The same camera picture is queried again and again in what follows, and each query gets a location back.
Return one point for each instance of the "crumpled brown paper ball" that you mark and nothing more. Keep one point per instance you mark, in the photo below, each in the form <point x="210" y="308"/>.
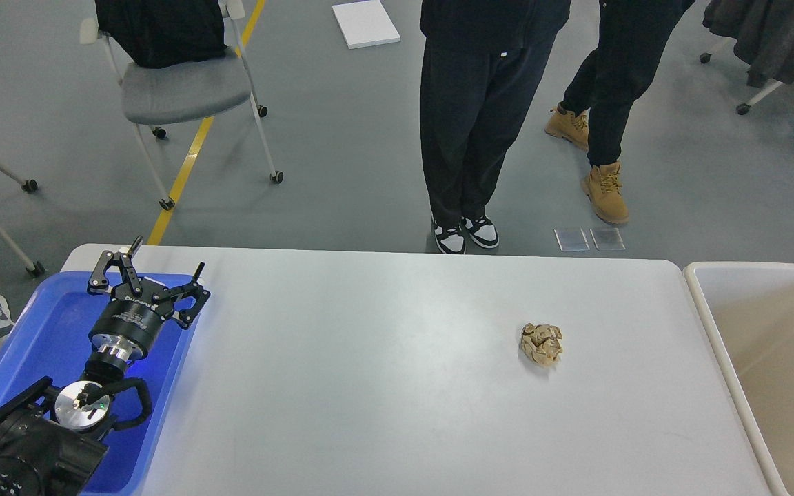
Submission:
<point x="541" y="343"/>

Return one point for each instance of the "beige plastic bin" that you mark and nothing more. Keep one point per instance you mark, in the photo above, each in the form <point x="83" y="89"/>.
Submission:
<point x="747" y="309"/>

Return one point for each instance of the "person with tan boots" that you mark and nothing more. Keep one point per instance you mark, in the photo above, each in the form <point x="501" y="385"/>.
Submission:
<point x="594" y="111"/>

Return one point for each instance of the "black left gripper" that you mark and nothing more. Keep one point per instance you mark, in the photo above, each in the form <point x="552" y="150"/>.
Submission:
<point x="137" y="309"/>

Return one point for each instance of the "left clear floor plate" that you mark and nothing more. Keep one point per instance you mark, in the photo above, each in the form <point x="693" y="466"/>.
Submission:
<point x="572" y="240"/>

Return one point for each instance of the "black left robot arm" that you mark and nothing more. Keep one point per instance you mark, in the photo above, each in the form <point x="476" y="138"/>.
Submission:
<point x="86" y="375"/>

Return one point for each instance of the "grey seat rolling chair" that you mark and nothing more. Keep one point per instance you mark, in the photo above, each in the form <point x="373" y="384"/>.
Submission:
<point x="155" y="97"/>

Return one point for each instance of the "black jacket on chair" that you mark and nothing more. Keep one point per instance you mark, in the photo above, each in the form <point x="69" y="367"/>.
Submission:
<point x="158" y="34"/>

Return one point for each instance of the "clear floor plate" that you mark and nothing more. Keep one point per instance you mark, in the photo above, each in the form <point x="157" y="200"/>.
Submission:
<point x="572" y="240"/>
<point x="607" y="239"/>

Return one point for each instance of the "blue plastic tray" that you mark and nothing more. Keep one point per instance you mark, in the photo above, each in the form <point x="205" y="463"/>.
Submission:
<point x="50" y="338"/>

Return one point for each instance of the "right clear floor plate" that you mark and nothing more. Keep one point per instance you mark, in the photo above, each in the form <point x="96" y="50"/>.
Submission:
<point x="607" y="239"/>

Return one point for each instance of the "person with black-white sneakers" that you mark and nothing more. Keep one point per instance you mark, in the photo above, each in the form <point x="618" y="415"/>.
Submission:
<point x="482" y="64"/>

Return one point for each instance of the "white flat box on floor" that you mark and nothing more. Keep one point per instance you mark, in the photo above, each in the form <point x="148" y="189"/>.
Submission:
<point x="365" y="24"/>

